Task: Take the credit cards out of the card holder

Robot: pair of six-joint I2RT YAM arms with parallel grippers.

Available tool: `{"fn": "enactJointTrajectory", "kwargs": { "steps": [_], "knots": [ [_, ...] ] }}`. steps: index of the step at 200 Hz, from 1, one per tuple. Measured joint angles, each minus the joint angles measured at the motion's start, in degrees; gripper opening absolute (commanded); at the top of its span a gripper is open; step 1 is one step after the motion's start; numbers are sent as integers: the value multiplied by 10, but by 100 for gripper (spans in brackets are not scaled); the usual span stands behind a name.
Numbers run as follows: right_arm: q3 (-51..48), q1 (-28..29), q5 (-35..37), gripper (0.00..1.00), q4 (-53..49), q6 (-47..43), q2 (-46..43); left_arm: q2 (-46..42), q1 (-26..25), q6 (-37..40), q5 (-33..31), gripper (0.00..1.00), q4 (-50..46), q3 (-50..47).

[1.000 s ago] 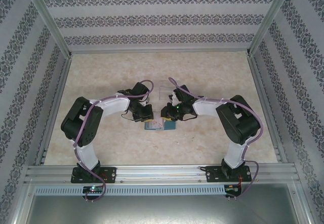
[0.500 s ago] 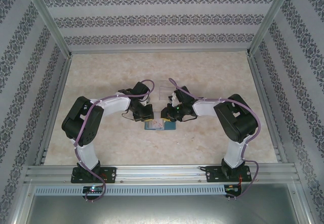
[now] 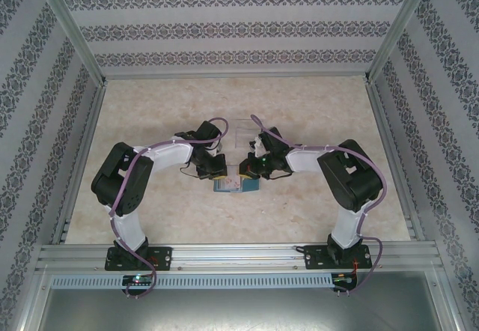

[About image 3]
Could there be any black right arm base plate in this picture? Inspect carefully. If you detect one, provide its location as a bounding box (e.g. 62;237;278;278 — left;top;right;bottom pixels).
302;244;373;271

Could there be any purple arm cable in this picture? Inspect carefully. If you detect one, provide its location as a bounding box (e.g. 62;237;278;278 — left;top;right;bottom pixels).
249;114;386;297
108;116;230;297

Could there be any thin black left gripper cable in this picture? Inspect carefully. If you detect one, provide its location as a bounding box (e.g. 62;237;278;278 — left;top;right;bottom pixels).
178;160;205;179

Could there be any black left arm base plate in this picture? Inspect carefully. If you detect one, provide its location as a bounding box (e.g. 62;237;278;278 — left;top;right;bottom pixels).
104;246;174;272

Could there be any aluminium side rail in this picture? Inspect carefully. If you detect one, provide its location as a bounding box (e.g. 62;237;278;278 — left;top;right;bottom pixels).
367;82;427;241
51;82;109;245

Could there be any aluminium mounting rail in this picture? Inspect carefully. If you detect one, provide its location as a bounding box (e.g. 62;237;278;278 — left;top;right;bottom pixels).
35;243;439;272

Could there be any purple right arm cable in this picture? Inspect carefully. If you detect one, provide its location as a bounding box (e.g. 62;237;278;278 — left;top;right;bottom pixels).
249;114;386;297

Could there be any clear plastic box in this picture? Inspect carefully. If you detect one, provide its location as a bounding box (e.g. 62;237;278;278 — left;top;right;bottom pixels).
234;119;263;151

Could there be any slotted grey cable duct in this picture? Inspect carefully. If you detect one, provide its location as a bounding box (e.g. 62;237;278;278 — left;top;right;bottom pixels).
50;273;334;289

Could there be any teal leather card holder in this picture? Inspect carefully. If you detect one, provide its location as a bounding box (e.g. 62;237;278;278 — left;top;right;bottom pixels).
212;175;261;195

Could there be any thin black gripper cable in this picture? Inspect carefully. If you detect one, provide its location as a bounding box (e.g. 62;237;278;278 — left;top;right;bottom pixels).
178;160;205;179
267;168;295;180

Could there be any aluminium back rail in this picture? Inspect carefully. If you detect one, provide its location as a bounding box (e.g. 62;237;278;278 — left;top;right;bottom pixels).
100;71;371;82

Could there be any aluminium frame post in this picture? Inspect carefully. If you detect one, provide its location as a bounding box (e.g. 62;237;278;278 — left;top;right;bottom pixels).
32;0;109;87
363;0;439;85

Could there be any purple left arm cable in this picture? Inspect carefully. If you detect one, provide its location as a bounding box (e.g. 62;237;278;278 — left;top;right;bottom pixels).
108;116;230;297

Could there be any thin black right gripper cable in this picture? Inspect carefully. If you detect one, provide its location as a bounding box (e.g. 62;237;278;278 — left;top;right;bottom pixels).
267;168;295;180

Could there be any grey metal sheet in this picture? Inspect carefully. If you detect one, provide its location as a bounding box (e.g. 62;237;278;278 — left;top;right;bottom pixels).
14;269;465;331

